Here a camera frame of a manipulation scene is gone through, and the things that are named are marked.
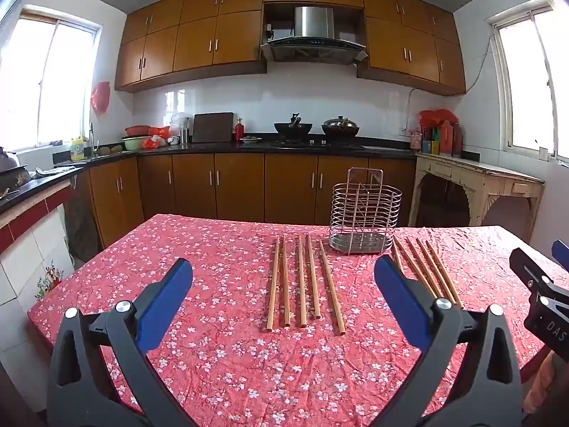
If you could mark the metal faucet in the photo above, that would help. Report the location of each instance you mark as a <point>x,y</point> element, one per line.
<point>92,140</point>

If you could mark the orange red thermos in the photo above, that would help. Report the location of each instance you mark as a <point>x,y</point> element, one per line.
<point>446,140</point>

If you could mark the lidded dark wok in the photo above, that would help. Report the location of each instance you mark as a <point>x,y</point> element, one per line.
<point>340,126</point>

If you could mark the dark sack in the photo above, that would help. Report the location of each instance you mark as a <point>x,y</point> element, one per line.
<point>82,227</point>

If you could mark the person's right hand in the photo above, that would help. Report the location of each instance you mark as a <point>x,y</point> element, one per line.
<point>540,382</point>

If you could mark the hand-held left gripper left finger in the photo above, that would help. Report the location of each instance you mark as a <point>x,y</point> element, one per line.
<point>164,293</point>

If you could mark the black kitchen countertop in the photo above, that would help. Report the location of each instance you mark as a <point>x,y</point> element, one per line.
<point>213,146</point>

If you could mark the yellow dish soap bottle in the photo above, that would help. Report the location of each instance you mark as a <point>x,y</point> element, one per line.
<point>78,150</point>

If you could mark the sliding glass window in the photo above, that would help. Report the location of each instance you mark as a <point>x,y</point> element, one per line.
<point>533,80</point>
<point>44,80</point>

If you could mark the dark pot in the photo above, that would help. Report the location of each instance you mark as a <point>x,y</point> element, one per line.
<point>13,169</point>

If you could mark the small plate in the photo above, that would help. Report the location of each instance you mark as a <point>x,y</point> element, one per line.
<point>251,139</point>

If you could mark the red plastic bag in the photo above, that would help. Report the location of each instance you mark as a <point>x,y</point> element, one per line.
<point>438,117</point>
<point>154,140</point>
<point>101,98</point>

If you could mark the red basin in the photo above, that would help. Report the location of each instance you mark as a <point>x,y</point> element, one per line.
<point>137,130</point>

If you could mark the red floral tablecloth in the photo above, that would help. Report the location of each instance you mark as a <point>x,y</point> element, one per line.
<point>249,364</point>

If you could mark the dark cutting board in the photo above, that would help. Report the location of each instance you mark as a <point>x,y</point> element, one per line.
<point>213,127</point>

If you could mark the blue box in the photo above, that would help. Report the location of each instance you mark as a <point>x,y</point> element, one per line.
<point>430,147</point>

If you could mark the steel range hood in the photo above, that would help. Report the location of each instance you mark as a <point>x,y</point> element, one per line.
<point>313,26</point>

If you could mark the red bottle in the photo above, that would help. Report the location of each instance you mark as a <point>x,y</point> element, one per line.
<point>239,130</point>

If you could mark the green basin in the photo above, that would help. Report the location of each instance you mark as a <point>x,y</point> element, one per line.
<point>133,143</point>

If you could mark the brown potatoes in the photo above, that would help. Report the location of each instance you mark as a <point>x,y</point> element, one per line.
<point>110,149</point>

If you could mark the wooden wall cabinets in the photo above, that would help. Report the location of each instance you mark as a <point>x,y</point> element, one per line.
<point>195,40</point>

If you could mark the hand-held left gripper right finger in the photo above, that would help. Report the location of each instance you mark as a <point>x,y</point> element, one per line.
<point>400,293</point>

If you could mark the cream wooden side table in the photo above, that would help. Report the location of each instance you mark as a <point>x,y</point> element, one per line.
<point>480,173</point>

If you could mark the wooden base cabinets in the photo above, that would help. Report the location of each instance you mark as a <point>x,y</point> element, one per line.
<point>240,187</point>

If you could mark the open black wok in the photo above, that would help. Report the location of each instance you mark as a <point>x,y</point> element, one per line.
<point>293,127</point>

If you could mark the white plastic bag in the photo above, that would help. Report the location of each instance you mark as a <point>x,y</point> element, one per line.
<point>181,121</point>

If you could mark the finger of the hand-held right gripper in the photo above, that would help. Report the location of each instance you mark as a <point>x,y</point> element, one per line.
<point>561,253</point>
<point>527,269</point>

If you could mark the dark red thermos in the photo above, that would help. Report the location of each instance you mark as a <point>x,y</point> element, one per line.
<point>457,141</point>

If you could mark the group of wooden chopsticks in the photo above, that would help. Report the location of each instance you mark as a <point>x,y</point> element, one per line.
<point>331,289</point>

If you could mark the grey rag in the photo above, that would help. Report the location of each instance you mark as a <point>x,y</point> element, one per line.
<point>55,170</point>

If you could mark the pink bottle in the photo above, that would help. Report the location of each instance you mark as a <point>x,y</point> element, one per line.
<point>415,138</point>

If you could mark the steel cup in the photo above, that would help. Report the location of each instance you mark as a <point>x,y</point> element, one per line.
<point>184,135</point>

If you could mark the black gas stove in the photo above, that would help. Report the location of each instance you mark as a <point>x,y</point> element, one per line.
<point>311,143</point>

